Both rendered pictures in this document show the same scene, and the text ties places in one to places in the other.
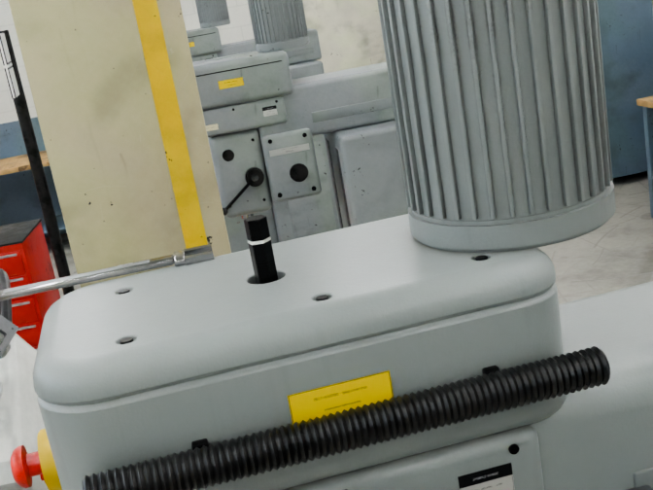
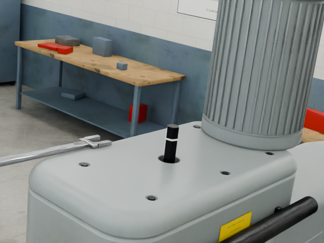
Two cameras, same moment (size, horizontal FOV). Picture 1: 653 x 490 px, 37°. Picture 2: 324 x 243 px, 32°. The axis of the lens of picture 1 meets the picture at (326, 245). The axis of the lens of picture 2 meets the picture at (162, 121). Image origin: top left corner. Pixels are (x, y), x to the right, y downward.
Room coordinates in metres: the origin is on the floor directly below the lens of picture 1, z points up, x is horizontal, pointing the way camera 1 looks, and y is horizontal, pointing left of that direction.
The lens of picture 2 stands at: (0.22, 0.64, 2.23)
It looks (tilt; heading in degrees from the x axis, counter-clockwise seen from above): 17 degrees down; 320
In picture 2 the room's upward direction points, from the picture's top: 7 degrees clockwise
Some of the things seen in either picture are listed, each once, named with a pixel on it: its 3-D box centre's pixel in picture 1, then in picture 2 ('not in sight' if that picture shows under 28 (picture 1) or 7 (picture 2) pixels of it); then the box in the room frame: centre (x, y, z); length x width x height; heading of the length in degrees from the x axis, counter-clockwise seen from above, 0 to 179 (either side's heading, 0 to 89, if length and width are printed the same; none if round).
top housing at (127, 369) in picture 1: (295, 350); (169, 199); (0.88, 0.05, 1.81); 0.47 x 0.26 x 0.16; 100
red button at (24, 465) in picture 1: (30, 465); not in sight; (0.83, 0.31, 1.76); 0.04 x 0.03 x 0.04; 10
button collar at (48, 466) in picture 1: (55, 458); not in sight; (0.84, 0.29, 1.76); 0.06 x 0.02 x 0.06; 10
